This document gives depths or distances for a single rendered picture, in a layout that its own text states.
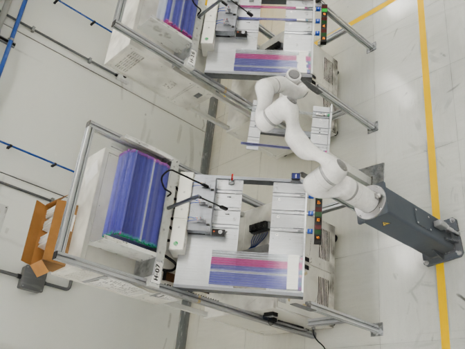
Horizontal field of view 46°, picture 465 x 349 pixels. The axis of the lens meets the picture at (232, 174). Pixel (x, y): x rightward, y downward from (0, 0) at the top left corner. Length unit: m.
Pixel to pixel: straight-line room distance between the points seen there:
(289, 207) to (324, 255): 0.66
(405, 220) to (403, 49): 1.72
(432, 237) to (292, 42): 1.59
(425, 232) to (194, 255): 1.27
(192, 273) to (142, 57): 1.46
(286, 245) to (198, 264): 0.50
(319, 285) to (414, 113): 1.35
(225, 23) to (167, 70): 0.52
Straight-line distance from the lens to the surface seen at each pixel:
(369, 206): 2.90
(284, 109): 2.65
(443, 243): 3.35
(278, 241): 3.16
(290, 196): 3.27
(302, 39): 3.91
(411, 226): 3.09
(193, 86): 3.90
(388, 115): 4.15
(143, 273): 3.06
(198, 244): 3.19
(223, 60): 3.81
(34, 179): 4.49
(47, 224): 3.23
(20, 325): 4.26
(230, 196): 3.28
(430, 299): 3.47
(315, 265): 3.69
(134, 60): 3.77
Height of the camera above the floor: 2.92
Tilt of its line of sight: 35 degrees down
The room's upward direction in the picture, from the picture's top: 63 degrees counter-clockwise
